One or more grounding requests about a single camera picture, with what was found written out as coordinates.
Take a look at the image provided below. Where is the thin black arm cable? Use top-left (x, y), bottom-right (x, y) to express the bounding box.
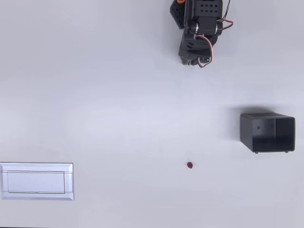
top-left (224, 0), bottom-right (232, 19)

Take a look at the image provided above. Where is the red wrist servo cable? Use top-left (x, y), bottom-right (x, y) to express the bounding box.
top-left (220, 19), bottom-right (235, 30)

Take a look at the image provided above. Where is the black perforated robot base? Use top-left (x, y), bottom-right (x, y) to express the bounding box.
top-left (169, 0), bottom-right (186, 30)

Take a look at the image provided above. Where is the black open plastic box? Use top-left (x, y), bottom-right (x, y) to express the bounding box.
top-left (239, 113), bottom-right (296, 154)

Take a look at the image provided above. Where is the red white gripper servo cable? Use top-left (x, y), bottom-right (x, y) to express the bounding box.
top-left (194, 34), bottom-right (214, 69)

